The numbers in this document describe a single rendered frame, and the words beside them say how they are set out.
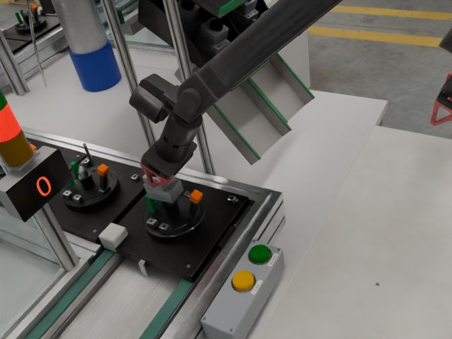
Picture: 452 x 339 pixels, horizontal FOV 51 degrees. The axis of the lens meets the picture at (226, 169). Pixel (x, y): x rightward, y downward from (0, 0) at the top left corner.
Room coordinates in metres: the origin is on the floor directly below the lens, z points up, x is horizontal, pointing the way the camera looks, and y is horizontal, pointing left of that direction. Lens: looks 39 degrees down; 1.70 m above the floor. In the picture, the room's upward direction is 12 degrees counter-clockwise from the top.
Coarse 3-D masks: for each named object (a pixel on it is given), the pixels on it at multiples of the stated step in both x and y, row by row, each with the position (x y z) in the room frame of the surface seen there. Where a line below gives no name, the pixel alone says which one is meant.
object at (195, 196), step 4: (184, 192) 0.74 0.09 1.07; (188, 192) 0.74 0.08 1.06; (192, 192) 0.72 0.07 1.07; (196, 192) 0.72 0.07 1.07; (200, 192) 0.72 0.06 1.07; (184, 196) 0.73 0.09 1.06; (188, 196) 0.73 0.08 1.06; (192, 196) 0.72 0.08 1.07; (196, 196) 0.71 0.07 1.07; (200, 196) 0.72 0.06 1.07; (192, 200) 0.72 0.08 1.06; (196, 200) 0.71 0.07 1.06; (192, 204) 0.72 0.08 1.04; (196, 204) 0.72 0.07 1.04; (192, 208) 0.72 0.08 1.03; (196, 208) 0.73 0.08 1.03; (192, 212) 0.73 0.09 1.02; (196, 212) 0.73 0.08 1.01; (192, 216) 0.73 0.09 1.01
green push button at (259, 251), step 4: (252, 248) 0.64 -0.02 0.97; (256, 248) 0.64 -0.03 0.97; (260, 248) 0.63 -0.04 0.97; (264, 248) 0.63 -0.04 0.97; (252, 252) 0.63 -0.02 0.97; (256, 252) 0.63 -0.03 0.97; (260, 252) 0.62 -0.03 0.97; (264, 252) 0.62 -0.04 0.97; (268, 252) 0.62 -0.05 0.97; (252, 256) 0.62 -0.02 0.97; (256, 256) 0.62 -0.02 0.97; (260, 256) 0.61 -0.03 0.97; (264, 256) 0.61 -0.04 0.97; (268, 256) 0.61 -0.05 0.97; (252, 260) 0.62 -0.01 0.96; (256, 260) 0.61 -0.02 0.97; (260, 260) 0.61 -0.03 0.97; (264, 260) 0.61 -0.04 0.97
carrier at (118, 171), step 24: (72, 168) 0.96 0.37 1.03; (120, 168) 0.99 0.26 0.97; (72, 192) 0.91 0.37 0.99; (96, 192) 0.89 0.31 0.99; (120, 192) 0.90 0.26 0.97; (144, 192) 0.89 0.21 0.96; (72, 216) 0.85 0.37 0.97; (96, 216) 0.83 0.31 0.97; (120, 216) 0.82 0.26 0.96; (96, 240) 0.76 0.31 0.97
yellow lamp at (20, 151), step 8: (16, 136) 0.68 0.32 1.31; (24, 136) 0.69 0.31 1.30; (0, 144) 0.66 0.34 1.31; (8, 144) 0.66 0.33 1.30; (16, 144) 0.67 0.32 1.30; (24, 144) 0.68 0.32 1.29; (0, 152) 0.67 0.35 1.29; (8, 152) 0.66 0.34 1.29; (16, 152) 0.67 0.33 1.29; (24, 152) 0.67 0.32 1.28; (32, 152) 0.69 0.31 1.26; (8, 160) 0.66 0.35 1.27; (16, 160) 0.66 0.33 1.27; (24, 160) 0.67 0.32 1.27
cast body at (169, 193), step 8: (144, 176) 0.76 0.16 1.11; (152, 176) 0.75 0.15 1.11; (144, 184) 0.79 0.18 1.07; (168, 184) 0.75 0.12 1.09; (176, 184) 0.75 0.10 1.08; (152, 192) 0.75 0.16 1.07; (160, 192) 0.74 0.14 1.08; (168, 192) 0.73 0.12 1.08; (176, 192) 0.74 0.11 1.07; (168, 200) 0.73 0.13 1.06
